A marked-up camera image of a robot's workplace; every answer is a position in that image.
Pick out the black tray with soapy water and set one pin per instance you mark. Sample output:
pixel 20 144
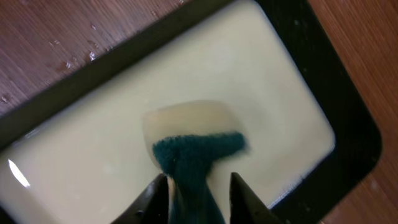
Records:
pixel 77 154

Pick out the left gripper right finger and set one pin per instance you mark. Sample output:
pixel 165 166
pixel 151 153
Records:
pixel 245 205

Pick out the green yellow sponge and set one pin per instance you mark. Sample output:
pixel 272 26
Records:
pixel 184 141

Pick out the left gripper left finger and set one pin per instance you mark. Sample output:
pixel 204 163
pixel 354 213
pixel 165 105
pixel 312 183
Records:
pixel 150 207

